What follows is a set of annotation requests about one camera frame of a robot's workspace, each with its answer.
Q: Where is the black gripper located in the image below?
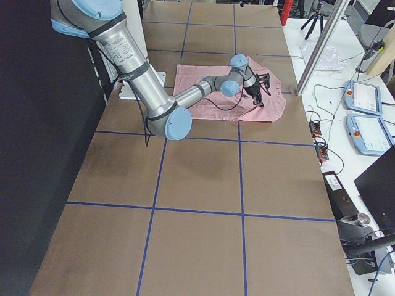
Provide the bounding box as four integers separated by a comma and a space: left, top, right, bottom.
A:
245, 73, 271, 107

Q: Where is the pink Snoopy t-shirt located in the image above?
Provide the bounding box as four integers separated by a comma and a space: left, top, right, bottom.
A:
173, 57, 286, 123

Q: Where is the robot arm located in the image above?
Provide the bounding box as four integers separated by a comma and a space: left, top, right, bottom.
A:
50, 1, 264, 140

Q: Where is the upper orange connector block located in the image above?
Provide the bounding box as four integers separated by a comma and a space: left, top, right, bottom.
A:
309, 121, 322, 138

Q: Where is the orange connector block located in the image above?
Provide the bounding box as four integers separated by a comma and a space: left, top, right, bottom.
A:
309, 121, 322, 138
315, 142, 329, 163

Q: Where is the clear plastic bag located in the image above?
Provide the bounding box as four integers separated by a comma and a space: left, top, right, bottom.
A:
300, 44, 346, 71

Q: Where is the lower orange connector block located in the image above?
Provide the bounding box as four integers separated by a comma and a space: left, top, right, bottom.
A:
315, 142, 329, 163

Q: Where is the upper teach pendant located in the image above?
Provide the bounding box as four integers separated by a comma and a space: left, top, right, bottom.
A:
344, 80, 383, 115

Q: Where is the teach pendant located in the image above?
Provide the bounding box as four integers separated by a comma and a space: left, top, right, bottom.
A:
344, 80, 383, 115
346, 114, 394, 156

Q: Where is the lower teach pendant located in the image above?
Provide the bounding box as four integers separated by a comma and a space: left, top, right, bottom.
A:
346, 114, 394, 156

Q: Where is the wooden board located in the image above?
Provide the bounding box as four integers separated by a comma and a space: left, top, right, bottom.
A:
366, 26, 395, 76

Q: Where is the black monitor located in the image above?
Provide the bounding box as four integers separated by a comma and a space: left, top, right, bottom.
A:
354, 147, 394, 229

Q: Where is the black control box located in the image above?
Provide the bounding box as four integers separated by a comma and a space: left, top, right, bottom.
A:
323, 171, 386, 275

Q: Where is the black cable on table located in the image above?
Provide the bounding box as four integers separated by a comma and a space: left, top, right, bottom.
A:
304, 83, 346, 176

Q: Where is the black camera tripod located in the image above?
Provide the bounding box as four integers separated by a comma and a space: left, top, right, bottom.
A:
301, 0, 324, 40

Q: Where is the aluminium frame post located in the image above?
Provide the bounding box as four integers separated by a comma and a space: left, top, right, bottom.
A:
296, 0, 349, 96

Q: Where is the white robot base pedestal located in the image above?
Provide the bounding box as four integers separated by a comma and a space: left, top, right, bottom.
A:
118, 0, 167, 101

